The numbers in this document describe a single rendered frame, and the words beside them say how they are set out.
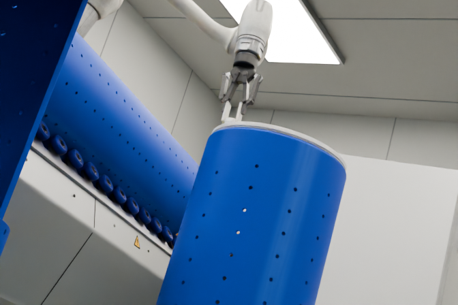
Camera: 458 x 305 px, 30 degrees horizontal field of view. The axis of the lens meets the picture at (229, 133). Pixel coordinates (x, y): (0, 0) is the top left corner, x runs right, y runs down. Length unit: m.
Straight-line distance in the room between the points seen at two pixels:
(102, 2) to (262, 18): 0.57
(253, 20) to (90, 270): 1.07
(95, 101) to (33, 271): 0.39
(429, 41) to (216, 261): 4.67
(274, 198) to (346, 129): 5.88
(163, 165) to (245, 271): 0.76
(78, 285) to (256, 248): 0.64
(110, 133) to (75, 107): 0.15
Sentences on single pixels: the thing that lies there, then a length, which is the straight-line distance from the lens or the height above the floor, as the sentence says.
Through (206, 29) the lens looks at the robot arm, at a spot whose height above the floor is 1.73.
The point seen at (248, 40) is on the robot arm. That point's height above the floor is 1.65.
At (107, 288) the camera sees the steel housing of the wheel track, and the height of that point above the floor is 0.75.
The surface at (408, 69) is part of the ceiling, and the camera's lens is 6.47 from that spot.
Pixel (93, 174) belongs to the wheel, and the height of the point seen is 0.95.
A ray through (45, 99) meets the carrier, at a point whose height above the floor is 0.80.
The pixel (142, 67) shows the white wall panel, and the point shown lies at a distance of 6.88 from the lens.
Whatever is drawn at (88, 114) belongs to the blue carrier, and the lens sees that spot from 1.88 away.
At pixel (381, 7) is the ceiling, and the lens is 5.78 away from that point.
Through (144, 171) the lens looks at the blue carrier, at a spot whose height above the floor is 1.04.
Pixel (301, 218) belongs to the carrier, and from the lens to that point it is 1.55.
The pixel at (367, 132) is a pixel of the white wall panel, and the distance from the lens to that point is 7.32.
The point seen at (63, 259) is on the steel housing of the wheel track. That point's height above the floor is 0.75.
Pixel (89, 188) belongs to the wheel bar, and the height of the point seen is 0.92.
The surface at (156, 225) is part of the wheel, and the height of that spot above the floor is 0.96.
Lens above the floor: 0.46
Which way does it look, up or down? 20 degrees up
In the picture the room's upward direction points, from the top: 17 degrees clockwise
